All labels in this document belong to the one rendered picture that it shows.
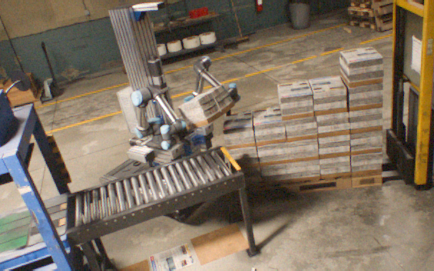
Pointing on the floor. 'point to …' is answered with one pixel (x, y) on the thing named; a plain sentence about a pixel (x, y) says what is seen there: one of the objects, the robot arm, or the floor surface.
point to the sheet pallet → (34, 94)
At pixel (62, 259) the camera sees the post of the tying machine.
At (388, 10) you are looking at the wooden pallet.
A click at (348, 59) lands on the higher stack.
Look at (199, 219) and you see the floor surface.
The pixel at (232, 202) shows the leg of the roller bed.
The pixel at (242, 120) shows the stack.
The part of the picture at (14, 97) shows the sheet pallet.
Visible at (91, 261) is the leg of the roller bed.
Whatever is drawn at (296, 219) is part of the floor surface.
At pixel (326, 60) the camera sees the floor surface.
